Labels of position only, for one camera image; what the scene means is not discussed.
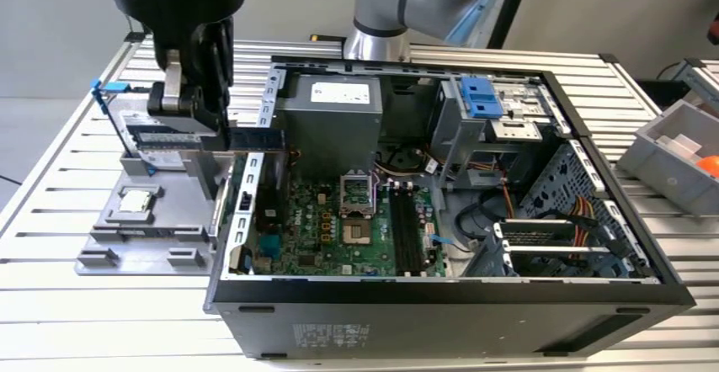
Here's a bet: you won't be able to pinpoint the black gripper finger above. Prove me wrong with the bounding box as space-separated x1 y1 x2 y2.
146 50 229 151
188 17 234 129

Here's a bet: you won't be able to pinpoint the dark RAM stick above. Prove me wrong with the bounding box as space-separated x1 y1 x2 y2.
114 229 178 239
124 122 286 153

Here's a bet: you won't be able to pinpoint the hard disk in blue carrier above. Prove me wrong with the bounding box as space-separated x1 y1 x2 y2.
89 79 196 178

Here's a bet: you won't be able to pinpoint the grey parts rack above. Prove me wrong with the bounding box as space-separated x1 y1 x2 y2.
74 120 237 277

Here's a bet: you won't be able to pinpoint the silver CPU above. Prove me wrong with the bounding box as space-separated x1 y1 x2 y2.
114 190 153 213

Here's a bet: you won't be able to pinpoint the grey power supply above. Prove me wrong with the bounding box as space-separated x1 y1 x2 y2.
273 72 386 179

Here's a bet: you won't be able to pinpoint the metal socket cover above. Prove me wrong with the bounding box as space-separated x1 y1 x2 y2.
338 169 377 217

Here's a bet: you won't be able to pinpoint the black round fan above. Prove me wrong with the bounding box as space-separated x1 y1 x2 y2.
386 146 430 176

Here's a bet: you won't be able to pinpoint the green motherboard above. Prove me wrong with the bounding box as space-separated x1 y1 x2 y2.
249 180 450 279

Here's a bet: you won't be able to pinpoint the CPU socket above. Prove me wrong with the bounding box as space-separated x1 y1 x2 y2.
341 215 374 247

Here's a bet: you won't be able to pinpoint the grey metal drive cage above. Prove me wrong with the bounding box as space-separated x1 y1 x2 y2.
430 75 562 188

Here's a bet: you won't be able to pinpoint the blue drive latch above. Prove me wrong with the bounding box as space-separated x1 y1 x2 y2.
458 76 500 119

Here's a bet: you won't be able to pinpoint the black PC case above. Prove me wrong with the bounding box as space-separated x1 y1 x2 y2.
202 54 697 359

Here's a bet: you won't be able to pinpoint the metal disk bay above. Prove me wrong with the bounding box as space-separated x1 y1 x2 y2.
462 218 618 279

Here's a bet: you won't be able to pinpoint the grey plastic bin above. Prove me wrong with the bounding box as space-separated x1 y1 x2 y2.
616 98 719 221

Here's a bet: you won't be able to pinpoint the white block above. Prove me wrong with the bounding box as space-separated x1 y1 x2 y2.
656 134 703 158

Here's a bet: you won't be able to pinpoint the grey crate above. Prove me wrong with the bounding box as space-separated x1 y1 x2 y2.
671 58 719 116

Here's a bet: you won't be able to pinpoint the dark red object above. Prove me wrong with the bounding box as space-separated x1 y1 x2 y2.
704 9 719 49

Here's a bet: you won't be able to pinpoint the orange ball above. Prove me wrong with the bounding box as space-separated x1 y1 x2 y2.
693 155 719 179

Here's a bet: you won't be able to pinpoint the black post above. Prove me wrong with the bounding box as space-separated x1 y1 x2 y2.
485 0 538 50

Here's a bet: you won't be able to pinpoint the orange yellow wire bundle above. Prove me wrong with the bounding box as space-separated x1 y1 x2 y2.
565 197 596 259

